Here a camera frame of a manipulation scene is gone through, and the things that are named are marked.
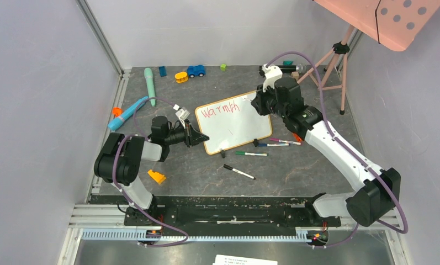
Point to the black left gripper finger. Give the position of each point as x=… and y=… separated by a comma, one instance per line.
x=192, y=133
x=194, y=142

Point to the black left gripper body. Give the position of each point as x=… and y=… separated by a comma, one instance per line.
x=175, y=136

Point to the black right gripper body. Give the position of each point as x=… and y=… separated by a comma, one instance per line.
x=260, y=102

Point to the yellow framed whiteboard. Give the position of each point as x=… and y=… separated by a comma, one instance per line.
x=231, y=122

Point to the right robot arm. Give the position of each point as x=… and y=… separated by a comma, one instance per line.
x=375, y=190

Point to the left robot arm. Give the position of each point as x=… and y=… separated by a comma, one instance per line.
x=119, y=160

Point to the wooden block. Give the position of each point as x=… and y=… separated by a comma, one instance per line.
x=295, y=75

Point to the black microphone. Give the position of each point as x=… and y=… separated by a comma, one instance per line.
x=291, y=68

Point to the black capped marker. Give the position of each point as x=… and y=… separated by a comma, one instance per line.
x=230, y=168

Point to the orange lego brick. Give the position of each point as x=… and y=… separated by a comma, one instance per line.
x=297, y=137

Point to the purple capped marker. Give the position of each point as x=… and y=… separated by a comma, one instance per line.
x=285, y=141

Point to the green capped marker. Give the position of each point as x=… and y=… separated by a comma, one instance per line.
x=241, y=153

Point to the orange wedge toy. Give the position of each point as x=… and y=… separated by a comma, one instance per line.
x=159, y=178

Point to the blue toy crayon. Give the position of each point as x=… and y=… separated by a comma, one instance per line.
x=117, y=122

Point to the blue toy car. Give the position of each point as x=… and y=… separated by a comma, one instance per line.
x=196, y=71

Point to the orange small toy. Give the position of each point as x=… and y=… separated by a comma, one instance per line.
x=117, y=111

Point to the dark blue block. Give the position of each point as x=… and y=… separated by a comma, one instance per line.
x=162, y=71

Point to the mint green toy crayon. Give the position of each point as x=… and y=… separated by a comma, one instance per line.
x=148, y=75

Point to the pink tripod stand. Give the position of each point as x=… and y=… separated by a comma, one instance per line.
x=339, y=50

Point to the white paper sheet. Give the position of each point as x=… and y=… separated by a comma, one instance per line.
x=234, y=260

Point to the pink perforated panel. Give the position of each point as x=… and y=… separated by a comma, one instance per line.
x=392, y=23

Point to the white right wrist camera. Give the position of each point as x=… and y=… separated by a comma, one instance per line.
x=271, y=74

